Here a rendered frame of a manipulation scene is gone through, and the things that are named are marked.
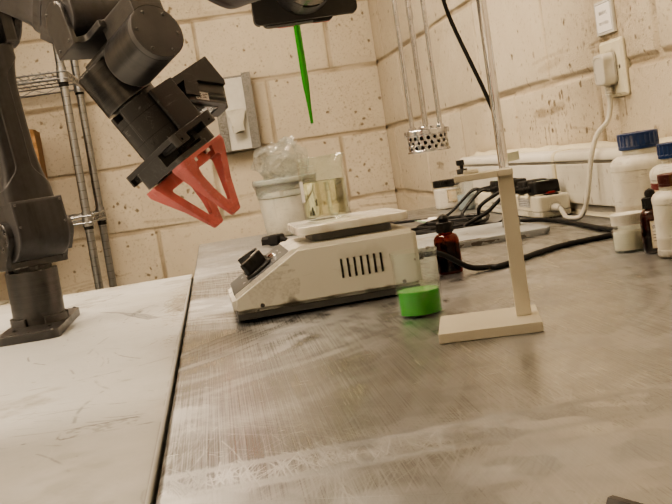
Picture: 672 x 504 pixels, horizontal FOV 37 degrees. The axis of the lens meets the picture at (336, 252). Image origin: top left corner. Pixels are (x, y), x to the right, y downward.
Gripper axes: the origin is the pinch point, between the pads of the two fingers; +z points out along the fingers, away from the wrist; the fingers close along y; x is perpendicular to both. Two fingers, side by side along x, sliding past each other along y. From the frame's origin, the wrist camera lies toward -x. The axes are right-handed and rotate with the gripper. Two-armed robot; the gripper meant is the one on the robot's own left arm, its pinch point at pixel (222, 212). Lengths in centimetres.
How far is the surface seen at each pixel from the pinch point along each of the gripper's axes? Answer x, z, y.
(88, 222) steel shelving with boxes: -105, -18, 175
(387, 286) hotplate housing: -4.3, 16.8, -7.7
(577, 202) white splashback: -69, 37, 11
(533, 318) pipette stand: 10.3, 20.8, -32.6
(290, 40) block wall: -200, -24, 150
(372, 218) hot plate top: -6.8, 10.3, -9.8
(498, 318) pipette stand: 10.0, 19.7, -29.6
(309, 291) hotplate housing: 1.1, 11.9, -3.8
